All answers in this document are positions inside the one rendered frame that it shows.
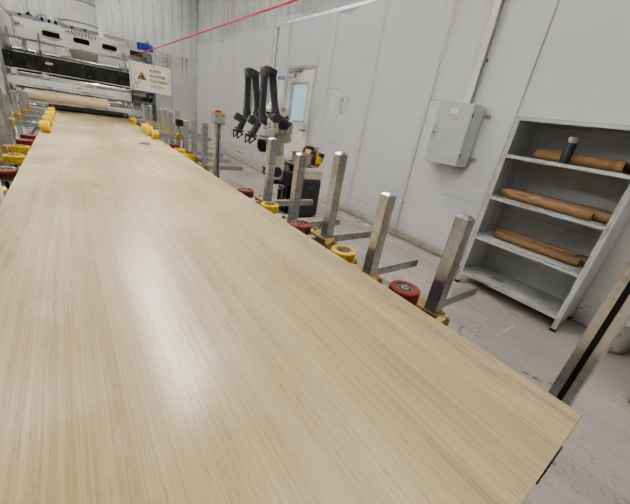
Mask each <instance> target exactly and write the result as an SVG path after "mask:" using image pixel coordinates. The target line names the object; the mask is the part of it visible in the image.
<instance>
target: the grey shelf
mask: <svg viewBox="0 0 630 504"><path fill-rule="evenodd" d="M515 125H516V126H515ZM539 128H540V129H539ZM538 131H539V132H538ZM512 133H513V134H512ZM537 133H538V134H537ZM536 135H537V137H536ZM570 137H577V138H579V140H578V142H577V145H576V148H575V150H574V152H573V153H576V154H582V155H589V156H596V157H603V158H610V159H617V160H624V161H628V164H630V125H620V124H608V123H596V122H584V121H571V120H559V119H547V118H535V117H523V116H517V117H516V119H515V122H514V125H513V127H512V130H511V133H510V135H509V138H508V141H507V143H506V146H505V149H504V151H503V154H502V157H501V159H500V162H499V165H498V167H497V170H496V173H495V175H494V178H493V181H492V183H491V186H490V189H489V191H488V194H487V197H486V199H485V202H484V205H483V207H482V210H481V213H480V215H479V218H478V221H477V223H476V226H475V229H474V231H473V234H472V237H471V239H470V242H469V245H468V247H467V250H466V253H465V255H464V258H463V261H462V263H461V266H460V269H459V271H458V274H457V277H456V279H455V280H454V281H456V282H460V280H459V279H460V276H461V274H464V275H466V276H468V277H471V278H473V279H475V280H477V281H479V282H482V283H484V284H486V285H487V286H489V287H491V288H493V289H495V290H497V291H499V292H501V293H503V294H505V295H507V296H509V297H511V298H513V299H515V300H517V301H519V302H521V303H523V304H525V305H527V306H529V307H531V308H533V309H535V310H537V311H539V312H542V313H544V314H546V315H548V316H550V317H552V318H554V319H555V320H554V322H553V323H552V325H551V327H550V329H549V330H550V331H552V332H554V333H555V332H556V331H557V327H558V326H559V324H560V323H561V322H562V321H563V320H565V319H569V320H572V318H573V315H574V313H575V312H576V310H577V309H578V306H579V305H580V303H581V301H582V299H583V298H584V296H585V294H586V292H587V291H588V289H589V287H590V285H591V284H592V282H593V280H594V279H595V277H596V275H597V273H598V272H599V270H600V268H601V266H602V265H603V263H604V261H605V259H606V258H607V256H608V254H609V252H610V251H611V249H612V247H613V245H614V244H615V242H616V240H617V239H618V237H619V235H620V233H621V232H622V230H623V228H624V227H625V225H626V223H627V221H628V219H629V218H630V174H624V173H618V172H612V171H606V170H600V169H594V168H588V167H582V166H576V165H570V164H564V163H559V162H553V161H547V160H541V159H535V158H531V155H532V153H533V151H534V150H537V149H538V148H541V149H548V150H555V151H562V152H563V150H564V148H565V146H566V144H567V142H568V140H569V138H570ZM535 138H536V139H535ZM534 140H535V142H534ZM528 142H529V143H528ZM533 143H534V144H533ZM532 145H533V147H532ZM531 148H532V149H531ZM530 150H531V151H530ZM529 153H530V154H529ZM528 155H529V156H528ZM520 162H521V163H520ZM525 162H526V164H525ZM524 165H525V166H524ZM523 167H524V169H523ZM522 170H523V171H522ZM521 172H522V174H521ZM520 175H521V176H520ZM519 177H520V178H519ZM518 180H519V181H518ZM517 182H518V183H517ZM516 185H517V186H516ZM502 187H511V188H515V187H516V188H515V189H519V190H525V191H529V192H533V193H537V194H541V195H545V196H549V197H553V198H557V199H561V200H565V201H569V202H573V203H577V204H581V205H585V206H590V207H594V208H598V209H602V210H606V211H610V212H614V213H613V214H612V216H611V218H610V220H609V222H608V223H607V224H604V223H601V222H597V221H593V220H592V221H587V220H583V219H579V218H576V217H572V216H569V215H565V214H561V213H558V212H554V211H550V210H547V209H543V208H540V207H536V206H532V205H529V204H525V203H521V202H518V201H514V200H511V199H507V197H505V196H501V195H500V190H501V189H502ZM508 204H509V205H508ZM484 207H485V208H484ZM507 207H508V208H507ZM506 209H507V210H506ZM505 212H506V213H505ZM504 214H505V215H504ZM503 216H504V218H503ZM502 219H503V220H502ZM501 221H502V222H501ZM500 224H501V225H500ZM496 225H498V226H501V227H504V228H507V229H510V230H513V231H516V232H519V233H521V234H524V235H527V236H530V237H533V238H536V239H539V240H542V241H544V242H547V243H550V244H553V245H556V246H559V247H562V248H565V249H567V250H570V251H573V252H576V253H579V254H582V255H585V256H588V257H589V258H588V260H587V262H586V263H585V265H584V264H581V263H580V264H579V266H578V267H575V266H572V265H569V264H566V263H564V262H561V261H558V260H555V259H553V258H550V257H547V256H544V255H542V254H539V253H536V252H533V251H531V250H528V249H525V248H522V247H520V246H517V245H514V244H511V243H509V242H506V241H503V240H500V239H498V238H495V237H493V234H494V231H493V229H494V227H495V226H496ZM491 246H492V247H491ZM490 248H491V249H490ZM489 251H490V252H489ZM488 253H489V254H488ZM487 256H488V257H487ZM486 258H487V259H486ZM590 260H591V261H590ZM485 261H486V262H485ZM589 262H590V263H589ZM484 263H485V264H484ZM458 276H459V277H458Z"/></svg>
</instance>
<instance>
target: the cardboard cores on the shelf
mask: <svg viewBox="0 0 630 504"><path fill-rule="evenodd" d="M562 153H563V152H562V151H555V150H548V149H541V148H538V149H537V150H534V151H533V153H532V155H531V158H535V159H541V160H547V161H553V162H559V159H560V157H561V155H562ZM568 164H570V165H576V166H582V167H588V168H594V169H600V170H606V171H612V172H618V173H624V174H630V164H628V161H624V160H617V159H610V158H603V157H596V156H589V155H582V154H576V153H573V154H572V156H571V158H570V161H569V163H568ZM500 195H501V196H505V197H507V199H511V200H514V201H518V202H521V203H525V204H529V205H532V206H536V207H540V208H543V209H547V210H550V211H554V212H558V213H561V214H565V215H569V216H572V217H576V218H579V219H583V220H587V221H592V220H593V221H597V222H601V223H604V224H607V223H608V222H609V220H610V218H611V216H612V214H613V213H614V212H610V211H606V210H602V209H598V208H594V207H590V206H585V205H581V204H577V203H573V202H569V201H565V200H561V199H557V198H553V197H549V196H545V195H541V194H537V193H533V192H529V191H525V190H519V189H515V188H511V187H502V189H501V190H500ZM493 231H494V234H493V237H495V238H498V239H500V240H503V241H506V242H509V243H511V244H514V245H517V246H520V247H522V248H525V249H528V250H531V251H533V252H536V253H539V254H542V255H544V256H547V257H550V258H553V259H555V260H558V261H561V262H564V263H566V264H569V265H572V266H575V267H578V266H579V264H580V263H581V264H584V265H585V263H586V262H587V260H588V258H589V257H588V256H585V255H582V254H579V253H576V252H573V251H570V250H567V249H565V248H562V247H559V246H556V245H553V244H550V243H547V242H544V241H542V240H539V239H536V238H533V237H530V236H527V235H524V234H521V233H519V232H516V231H513V230H510V229H507V228H504V227H501V226H498V225H496V226H495V227H494V229H493Z"/></svg>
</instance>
